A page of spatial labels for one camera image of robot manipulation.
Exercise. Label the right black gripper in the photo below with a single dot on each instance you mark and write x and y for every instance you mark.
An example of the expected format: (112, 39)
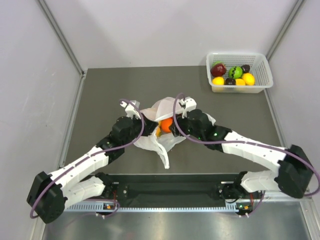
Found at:
(181, 121)

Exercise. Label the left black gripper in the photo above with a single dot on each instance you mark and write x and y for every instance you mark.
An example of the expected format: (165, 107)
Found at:
(150, 126)

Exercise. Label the orange fruit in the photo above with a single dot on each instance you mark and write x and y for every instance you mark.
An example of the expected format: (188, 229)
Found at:
(165, 125)

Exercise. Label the white printed plastic bag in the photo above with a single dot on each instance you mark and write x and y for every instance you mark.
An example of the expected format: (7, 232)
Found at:
(161, 140)

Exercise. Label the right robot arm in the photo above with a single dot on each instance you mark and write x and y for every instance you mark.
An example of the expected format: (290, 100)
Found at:
(288, 170)

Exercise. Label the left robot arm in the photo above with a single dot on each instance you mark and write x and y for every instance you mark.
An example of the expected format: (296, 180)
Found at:
(48, 193)

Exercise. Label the yellow fruit in bag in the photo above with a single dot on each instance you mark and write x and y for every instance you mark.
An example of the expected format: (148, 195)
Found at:
(158, 132)

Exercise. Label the dark purple fruit front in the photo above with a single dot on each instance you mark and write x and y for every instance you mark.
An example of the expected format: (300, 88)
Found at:
(230, 82)

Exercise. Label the dark purple fruit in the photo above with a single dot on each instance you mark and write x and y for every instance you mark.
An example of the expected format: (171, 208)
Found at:
(245, 68)
(230, 82)

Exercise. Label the green striped fruit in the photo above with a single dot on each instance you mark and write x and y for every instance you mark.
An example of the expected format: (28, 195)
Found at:
(235, 72)

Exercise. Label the dark purple fruit back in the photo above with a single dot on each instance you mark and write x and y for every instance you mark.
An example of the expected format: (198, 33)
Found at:
(245, 68)

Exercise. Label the yellow lemon left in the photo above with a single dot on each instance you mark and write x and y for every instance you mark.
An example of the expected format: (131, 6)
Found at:
(219, 80)

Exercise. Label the yellow lemon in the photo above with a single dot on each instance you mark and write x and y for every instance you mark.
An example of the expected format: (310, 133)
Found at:
(219, 80)
(240, 82)
(249, 79)

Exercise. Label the red apple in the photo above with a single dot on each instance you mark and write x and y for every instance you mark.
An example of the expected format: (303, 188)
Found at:
(218, 70)

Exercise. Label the yellow lemon middle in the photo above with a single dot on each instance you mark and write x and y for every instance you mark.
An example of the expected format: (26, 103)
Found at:
(240, 82)

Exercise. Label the yellow lemon right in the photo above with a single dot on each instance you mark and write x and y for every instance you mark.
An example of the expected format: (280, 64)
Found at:
(249, 79)

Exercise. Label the white perforated plastic basket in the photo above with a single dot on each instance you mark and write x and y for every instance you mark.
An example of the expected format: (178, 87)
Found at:
(260, 69)

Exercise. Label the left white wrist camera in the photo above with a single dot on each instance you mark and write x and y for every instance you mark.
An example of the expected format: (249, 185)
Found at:
(131, 107)

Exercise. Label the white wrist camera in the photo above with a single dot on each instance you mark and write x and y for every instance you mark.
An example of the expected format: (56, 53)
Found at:
(131, 107)
(188, 104)

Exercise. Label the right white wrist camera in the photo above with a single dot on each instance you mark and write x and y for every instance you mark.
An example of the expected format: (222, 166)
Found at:
(188, 104)

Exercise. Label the slotted cable duct rail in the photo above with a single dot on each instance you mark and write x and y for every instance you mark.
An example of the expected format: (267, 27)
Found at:
(108, 207)

